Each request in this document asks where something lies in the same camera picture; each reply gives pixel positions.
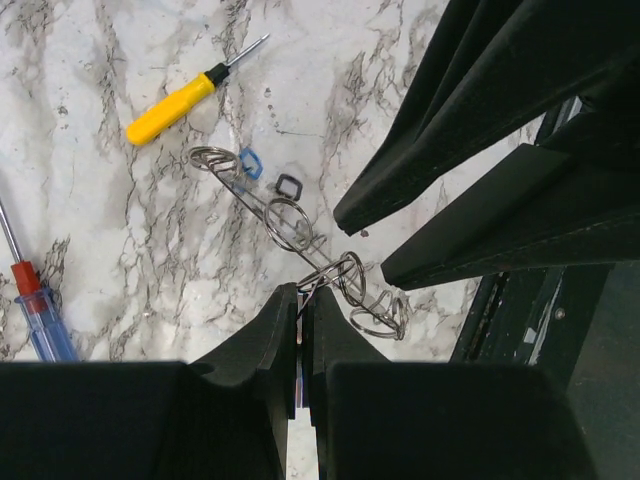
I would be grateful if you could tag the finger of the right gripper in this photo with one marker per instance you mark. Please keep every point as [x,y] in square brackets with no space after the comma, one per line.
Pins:
[490,67]
[573,199]

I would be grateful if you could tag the blue red screwdriver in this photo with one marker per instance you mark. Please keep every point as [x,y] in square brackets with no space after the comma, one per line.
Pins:
[47,332]

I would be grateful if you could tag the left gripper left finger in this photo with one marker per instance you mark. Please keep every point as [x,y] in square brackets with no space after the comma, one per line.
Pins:
[223,416]

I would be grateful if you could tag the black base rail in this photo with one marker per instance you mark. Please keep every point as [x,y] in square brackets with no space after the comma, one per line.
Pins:
[579,325]

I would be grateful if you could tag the round metal keyring disc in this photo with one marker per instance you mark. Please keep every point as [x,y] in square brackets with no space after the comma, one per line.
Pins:
[286,223]

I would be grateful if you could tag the black key fob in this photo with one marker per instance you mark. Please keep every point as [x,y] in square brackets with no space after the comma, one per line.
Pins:
[288,187]

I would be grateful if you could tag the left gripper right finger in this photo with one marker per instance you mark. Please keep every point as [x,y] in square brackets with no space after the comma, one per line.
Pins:
[378,419]

